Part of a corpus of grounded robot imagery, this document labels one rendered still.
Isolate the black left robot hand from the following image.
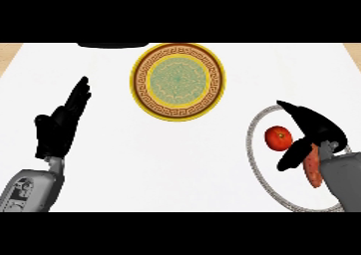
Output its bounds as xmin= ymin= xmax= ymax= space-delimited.
xmin=35 ymin=76 xmax=94 ymax=160

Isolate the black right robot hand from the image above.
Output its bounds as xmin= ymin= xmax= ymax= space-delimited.
xmin=276 ymin=100 xmax=349 ymax=172

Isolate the white round grey-rimmed placemat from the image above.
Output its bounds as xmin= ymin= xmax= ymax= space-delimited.
xmin=244 ymin=104 xmax=354 ymax=213

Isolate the red tomato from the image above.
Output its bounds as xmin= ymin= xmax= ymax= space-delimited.
xmin=264 ymin=126 xmax=295 ymax=152

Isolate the black rounded object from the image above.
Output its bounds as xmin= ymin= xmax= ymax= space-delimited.
xmin=77 ymin=42 xmax=151 ymax=50

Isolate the orange sweet potato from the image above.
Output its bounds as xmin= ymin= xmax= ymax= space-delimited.
xmin=302 ymin=142 xmax=326 ymax=189

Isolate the yellow brown patterned plate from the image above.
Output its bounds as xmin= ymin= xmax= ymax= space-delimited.
xmin=131 ymin=43 xmax=227 ymax=123

